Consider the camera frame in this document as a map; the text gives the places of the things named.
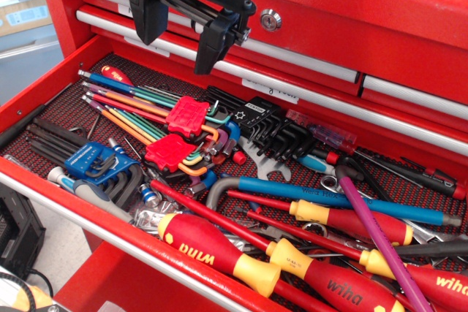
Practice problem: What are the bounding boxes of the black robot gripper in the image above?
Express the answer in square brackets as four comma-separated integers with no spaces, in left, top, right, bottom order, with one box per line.
[129,0,256,75]

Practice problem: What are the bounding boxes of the upper red hex key holder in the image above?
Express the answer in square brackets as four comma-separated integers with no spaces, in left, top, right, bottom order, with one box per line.
[165,96,210,137]

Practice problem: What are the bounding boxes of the red hex key holder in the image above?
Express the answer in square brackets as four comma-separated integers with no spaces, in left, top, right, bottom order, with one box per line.
[145,134,196,173]
[165,96,210,137]

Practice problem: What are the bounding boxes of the blue long hex key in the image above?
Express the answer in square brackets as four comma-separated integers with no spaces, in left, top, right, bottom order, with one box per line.
[77,69,176,103]

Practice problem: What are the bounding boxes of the lower red hex key holder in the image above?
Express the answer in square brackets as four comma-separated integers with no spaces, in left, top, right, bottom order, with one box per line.
[145,134,196,173]

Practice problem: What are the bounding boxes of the black Torx key set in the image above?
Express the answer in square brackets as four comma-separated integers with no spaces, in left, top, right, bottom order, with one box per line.
[205,85,317,161]

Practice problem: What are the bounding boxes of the blue hex key holder set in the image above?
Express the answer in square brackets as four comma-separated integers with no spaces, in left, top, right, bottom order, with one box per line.
[26,118,143,210]

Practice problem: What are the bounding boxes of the large violet Allen key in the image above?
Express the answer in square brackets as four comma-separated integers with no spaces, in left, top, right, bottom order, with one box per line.
[336,165,433,312]

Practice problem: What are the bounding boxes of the large blue Allen key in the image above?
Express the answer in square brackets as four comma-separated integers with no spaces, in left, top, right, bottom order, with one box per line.
[205,176,462,227]

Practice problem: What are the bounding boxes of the silver cabinet lock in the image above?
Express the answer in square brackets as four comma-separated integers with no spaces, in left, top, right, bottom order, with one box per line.
[260,9,282,31]

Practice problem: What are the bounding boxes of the small red Wiha screwdriver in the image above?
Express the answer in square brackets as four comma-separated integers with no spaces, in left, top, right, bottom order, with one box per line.
[101,65,134,86]

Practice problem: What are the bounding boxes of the small red cap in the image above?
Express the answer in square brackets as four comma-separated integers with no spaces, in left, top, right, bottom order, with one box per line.
[233,151,246,165]

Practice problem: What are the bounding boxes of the silver open-end wrench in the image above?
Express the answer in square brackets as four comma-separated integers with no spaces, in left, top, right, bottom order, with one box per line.
[238,136,292,182]

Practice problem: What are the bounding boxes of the blue silver bit holder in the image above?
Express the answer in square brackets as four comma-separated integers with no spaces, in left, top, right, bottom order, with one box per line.
[139,183,162,208]

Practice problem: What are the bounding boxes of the black mesh drawer liner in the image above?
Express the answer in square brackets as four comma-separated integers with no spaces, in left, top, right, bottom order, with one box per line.
[1,53,468,280]

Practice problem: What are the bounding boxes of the red tool chest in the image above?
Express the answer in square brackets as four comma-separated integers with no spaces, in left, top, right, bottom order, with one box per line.
[46,0,467,164]

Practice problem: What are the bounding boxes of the large red yellow Wiha screwdriver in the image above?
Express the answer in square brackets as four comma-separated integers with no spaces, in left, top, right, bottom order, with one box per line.
[158,213,281,297]

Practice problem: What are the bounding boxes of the open red drawer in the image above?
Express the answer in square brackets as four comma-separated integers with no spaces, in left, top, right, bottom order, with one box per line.
[1,31,467,311]

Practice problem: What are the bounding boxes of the black box on floor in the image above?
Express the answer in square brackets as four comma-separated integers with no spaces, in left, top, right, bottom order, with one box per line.
[1,184,45,280]

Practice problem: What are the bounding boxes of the black red pen tool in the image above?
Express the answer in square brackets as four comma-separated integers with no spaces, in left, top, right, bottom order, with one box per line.
[376,159,467,200]

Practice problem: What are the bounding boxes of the red yellow screwdriver upper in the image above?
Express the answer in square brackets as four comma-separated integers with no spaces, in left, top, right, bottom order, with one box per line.
[227,189,413,246]

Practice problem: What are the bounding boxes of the long red Wiha screwdriver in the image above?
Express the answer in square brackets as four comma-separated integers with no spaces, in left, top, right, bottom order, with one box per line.
[151,180,404,311]

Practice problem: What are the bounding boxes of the red yellow screwdriver right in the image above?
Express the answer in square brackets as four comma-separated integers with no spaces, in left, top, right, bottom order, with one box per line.
[236,207,467,311]

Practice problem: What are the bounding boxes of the blue white handle screwdriver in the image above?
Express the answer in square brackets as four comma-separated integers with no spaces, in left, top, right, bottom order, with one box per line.
[296,155,336,176]

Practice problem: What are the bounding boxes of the grey blue handle screwdriver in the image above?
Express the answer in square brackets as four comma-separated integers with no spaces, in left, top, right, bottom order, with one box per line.
[48,167,134,224]

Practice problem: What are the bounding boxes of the clear purple handle screwdriver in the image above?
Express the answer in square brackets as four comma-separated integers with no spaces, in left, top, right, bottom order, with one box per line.
[286,109,357,155]

